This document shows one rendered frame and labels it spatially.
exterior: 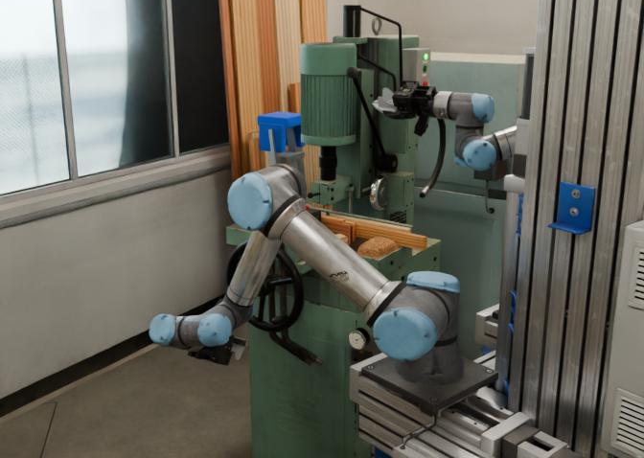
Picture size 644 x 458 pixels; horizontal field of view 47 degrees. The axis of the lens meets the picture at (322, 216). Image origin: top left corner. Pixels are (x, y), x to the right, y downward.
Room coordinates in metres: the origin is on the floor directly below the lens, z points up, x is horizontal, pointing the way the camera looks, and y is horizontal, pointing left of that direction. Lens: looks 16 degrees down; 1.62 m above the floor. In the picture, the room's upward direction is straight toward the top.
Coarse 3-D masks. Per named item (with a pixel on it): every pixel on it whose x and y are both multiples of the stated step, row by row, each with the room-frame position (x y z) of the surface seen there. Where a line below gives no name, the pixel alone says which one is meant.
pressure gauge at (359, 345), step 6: (354, 330) 2.03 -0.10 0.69; (360, 330) 2.03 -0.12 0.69; (348, 336) 2.04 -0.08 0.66; (354, 336) 2.03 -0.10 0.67; (360, 336) 2.02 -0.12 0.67; (366, 336) 2.02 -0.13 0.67; (354, 342) 2.03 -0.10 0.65; (360, 342) 2.02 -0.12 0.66; (366, 342) 2.01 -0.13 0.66; (354, 348) 2.03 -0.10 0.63; (360, 348) 2.02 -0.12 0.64
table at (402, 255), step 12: (228, 228) 2.39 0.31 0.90; (240, 228) 2.38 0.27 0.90; (228, 240) 2.39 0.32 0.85; (240, 240) 2.37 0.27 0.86; (360, 240) 2.24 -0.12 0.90; (396, 252) 2.14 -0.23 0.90; (408, 252) 2.21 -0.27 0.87; (276, 264) 2.16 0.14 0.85; (300, 264) 2.11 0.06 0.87; (372, 264) 2.07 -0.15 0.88; (384, 264) 2.09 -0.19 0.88; (396, 264) 2.15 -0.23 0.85
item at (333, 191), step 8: (336, 176) 2.42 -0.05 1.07; (344, 176) 2.42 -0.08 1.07; (312, 184) 2.34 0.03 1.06; (320, 184) 2.32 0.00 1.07; (328, 184) 2.31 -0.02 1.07; (336, 184) 2.34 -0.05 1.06; (344, 184) 2.38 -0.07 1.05; (312, 192) 2.34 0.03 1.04; (320, 192) 2.32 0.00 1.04; (328, 192) 2.30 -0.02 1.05; (336, 192) 2.34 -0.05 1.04; (344, 192) 2.38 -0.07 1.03; (312, 200) 2.34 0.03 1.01; (320, 200) 2.32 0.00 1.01; (328, 200) 2.30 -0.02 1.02; (336, 200) 2.34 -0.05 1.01
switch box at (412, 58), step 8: (416, 48) 2.56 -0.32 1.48; (424, 48) 2.56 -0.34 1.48; (408, 56) 2.51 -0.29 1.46; (416, 56) 2.49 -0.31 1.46; (408, 64) 2.50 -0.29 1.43; (416, 64) 2.49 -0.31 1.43; (424, 64) 2.52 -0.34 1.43; (408, 72) 2.50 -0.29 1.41; (416, 72) 2.49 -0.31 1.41; (424, 72) 2.52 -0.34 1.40; (416, 80) 2.49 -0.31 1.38; (424, 80) 2.53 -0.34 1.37
